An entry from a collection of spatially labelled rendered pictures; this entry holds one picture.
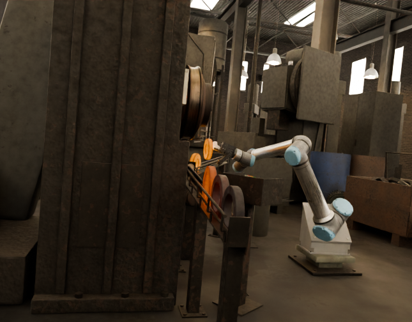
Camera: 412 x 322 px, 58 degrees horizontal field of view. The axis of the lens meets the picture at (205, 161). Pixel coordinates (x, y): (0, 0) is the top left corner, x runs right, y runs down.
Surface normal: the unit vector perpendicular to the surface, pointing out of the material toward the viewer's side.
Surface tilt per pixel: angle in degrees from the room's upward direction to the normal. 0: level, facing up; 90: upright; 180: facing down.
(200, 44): 90
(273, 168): 90
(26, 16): 90
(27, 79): 90
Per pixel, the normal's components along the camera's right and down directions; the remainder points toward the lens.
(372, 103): -0.95, -0.07
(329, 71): 0.54, 0.09
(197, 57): -0.01, 0.05
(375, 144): 0.31, 0.07
